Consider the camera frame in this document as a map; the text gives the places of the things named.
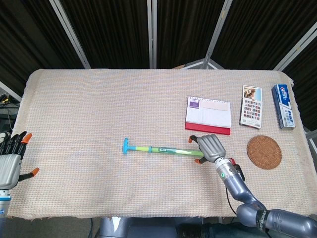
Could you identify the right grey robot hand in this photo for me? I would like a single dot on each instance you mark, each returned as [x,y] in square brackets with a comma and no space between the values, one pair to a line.
[210,147]

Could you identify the grey robot torso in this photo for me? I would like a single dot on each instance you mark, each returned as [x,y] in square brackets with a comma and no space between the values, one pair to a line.
[128,228]

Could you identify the green and blue toy syringe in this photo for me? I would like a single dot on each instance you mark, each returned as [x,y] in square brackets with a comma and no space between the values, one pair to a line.
[163,150]

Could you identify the blue white toothpaste box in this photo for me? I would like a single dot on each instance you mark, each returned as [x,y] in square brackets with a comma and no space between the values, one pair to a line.
[284,104]

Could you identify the sticker card pack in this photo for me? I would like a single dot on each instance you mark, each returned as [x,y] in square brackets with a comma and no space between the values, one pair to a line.
[251,111]

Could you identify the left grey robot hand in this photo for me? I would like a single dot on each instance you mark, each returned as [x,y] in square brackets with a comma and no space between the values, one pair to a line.
[8,168]

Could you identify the desk calendar with red base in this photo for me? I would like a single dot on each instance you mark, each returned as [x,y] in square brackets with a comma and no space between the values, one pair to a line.
[210,116]

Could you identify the round woven rattan coaster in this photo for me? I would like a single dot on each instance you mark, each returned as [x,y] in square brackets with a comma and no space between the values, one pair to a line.
[264,152]

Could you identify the beige woven tablecloth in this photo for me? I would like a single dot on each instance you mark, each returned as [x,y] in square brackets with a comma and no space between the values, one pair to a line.
[99,111]

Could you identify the red black wrist clip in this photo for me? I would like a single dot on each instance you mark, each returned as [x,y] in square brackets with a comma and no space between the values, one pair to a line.
[239,169]

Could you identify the black folding screen white frame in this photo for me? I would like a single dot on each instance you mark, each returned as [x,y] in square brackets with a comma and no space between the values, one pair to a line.
[111,32]

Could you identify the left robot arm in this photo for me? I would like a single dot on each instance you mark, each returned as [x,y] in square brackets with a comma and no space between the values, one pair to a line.
[4,203]

